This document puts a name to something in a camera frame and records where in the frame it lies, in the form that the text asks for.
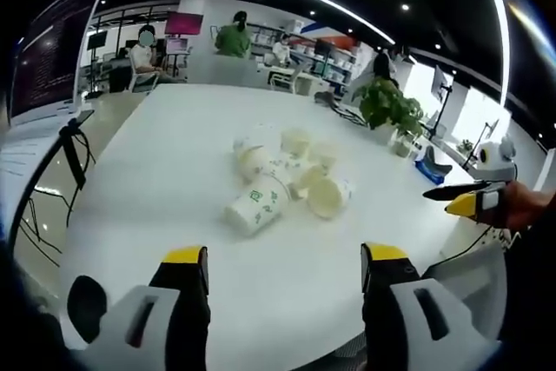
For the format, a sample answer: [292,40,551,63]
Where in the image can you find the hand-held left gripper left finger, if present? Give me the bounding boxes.
[84,245,212,371]

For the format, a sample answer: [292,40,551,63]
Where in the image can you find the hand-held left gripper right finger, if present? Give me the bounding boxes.
[359,241,501,371]

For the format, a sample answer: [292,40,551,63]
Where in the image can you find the pile of printed paper cups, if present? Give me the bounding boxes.
[222,122,356,238]

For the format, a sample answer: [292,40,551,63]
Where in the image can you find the person's right hand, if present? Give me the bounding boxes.
[495,179,556,231]

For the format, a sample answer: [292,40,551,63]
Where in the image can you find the dark grey curved object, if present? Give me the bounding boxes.
[423,146,453,175]

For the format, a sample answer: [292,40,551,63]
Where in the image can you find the blue box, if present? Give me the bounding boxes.
[414,156,448,183]

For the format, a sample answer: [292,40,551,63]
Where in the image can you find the dark rounded object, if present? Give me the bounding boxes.
[66,274,109,345]

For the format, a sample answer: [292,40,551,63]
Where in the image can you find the grey white chair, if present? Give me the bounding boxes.
[423,238,510,346]

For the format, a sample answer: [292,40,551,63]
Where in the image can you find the small white pot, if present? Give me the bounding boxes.
[392,132,414,158]

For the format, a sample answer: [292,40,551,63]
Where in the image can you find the green potted plant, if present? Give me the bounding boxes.
[352,76,425,145]

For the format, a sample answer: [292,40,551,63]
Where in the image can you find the curved ceiling light strip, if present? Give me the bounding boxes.
[474,0,512,108]

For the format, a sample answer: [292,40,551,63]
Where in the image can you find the white table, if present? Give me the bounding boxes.
[58,83,510,371]

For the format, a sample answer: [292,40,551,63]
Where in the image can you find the background storage shelves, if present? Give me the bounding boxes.
[249,18,362,85]

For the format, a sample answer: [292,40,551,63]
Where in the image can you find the large computer monitor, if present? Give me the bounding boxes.
[7,0,115,128]

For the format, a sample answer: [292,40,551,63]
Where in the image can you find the pink display screen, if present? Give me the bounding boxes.
[163,10,204,38]

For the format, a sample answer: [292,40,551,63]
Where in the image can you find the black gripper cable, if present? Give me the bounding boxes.
[441,223,499,260]

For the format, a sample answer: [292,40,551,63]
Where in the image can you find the black cables on table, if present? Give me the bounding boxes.
[313,91,371,127]

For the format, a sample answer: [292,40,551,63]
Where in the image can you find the black floor cables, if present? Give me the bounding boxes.
[16,186,70,268]

